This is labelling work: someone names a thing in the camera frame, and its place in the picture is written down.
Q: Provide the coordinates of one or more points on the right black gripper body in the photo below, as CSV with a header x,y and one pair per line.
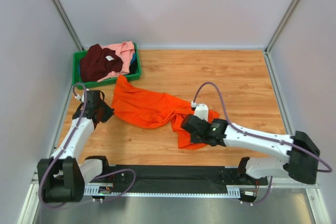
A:
x,y
191,126

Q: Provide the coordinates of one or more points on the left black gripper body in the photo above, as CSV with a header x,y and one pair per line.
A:
x,y
104,112

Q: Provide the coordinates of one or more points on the orange t shirt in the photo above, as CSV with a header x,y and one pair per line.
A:
x,y
150,110

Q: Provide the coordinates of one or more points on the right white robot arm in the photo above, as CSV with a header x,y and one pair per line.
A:
x,y
293,155

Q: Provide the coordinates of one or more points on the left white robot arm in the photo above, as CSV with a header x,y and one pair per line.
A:
x,y
61,179

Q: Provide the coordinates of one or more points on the green plastic bin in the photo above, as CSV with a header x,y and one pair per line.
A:
x,y
134,74

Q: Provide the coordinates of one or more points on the maroon t shirt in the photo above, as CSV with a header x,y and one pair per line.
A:
x,y
98,63

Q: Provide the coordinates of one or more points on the blue t shirt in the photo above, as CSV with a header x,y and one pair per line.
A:
x,y
134,59

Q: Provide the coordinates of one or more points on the pink t shirt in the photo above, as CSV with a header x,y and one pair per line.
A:
x,y
124,51

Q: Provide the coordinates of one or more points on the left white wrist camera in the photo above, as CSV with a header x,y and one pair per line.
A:
x,y
83,98

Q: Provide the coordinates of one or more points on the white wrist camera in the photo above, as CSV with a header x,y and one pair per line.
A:
x,y
83,98
200,110

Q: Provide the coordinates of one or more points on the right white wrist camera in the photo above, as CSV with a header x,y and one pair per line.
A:
x,y
200,110

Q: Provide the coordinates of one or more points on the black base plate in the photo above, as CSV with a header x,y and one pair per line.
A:
x,y
192,177

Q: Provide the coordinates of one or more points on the grey slotted cable duct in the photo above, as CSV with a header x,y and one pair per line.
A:
x,y
97,190

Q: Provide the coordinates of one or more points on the left aluminium frame post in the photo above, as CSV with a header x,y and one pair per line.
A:
x,y
66,21

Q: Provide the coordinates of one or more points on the aluminium frame post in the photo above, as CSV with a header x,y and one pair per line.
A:
x,y
66,21
281,26

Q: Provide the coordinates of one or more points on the right aluminium frame post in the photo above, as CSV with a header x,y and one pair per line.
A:
x,y
281,26

